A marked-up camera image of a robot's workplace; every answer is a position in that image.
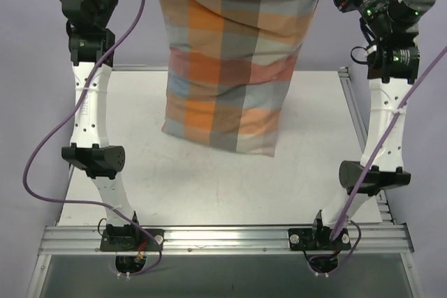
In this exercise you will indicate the checkered pastel pillowcase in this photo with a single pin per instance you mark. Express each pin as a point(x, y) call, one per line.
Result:
point(230, 68)

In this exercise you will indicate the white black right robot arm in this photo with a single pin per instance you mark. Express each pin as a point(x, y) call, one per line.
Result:
point(390, 28)

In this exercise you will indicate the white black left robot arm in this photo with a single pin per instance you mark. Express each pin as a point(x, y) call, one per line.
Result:
point(90, 45)

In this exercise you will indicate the aluminium back frame rail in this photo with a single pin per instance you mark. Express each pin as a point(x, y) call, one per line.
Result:
point(143, 68)

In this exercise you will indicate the aluminium frame rail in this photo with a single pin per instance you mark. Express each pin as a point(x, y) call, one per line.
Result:
point(257, 240)
point(143, 68)

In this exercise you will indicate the aluminium right side rail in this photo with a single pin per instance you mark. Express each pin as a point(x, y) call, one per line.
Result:
point(361, 134)

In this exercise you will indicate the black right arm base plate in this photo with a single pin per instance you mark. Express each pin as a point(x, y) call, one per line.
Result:
point(309, 239)

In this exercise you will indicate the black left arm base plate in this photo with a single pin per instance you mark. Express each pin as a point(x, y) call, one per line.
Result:
point(126, 238)

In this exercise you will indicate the aluminium front frame rail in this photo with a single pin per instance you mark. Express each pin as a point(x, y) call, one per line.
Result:
point(257, 240)

